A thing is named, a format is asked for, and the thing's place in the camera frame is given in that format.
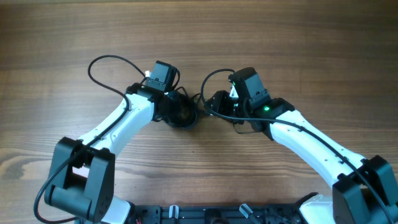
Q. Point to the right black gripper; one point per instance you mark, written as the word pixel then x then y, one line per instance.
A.
pixel 221 98

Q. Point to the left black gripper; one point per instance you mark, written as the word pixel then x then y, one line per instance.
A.
pixel 176 107

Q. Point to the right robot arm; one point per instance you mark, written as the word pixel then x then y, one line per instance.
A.
pixel 363 190

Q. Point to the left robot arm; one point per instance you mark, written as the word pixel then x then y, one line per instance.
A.
pixel 81 177

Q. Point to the left white rail clip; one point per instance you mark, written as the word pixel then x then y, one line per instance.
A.
pixel 174 212

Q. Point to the white rail clip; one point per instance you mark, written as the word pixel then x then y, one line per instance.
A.
pixel 174 212
pixel 245 210

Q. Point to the right white rail clip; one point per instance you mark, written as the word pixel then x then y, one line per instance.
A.
pixel 245 210

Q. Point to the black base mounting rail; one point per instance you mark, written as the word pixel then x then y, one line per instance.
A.
pixel 269 214

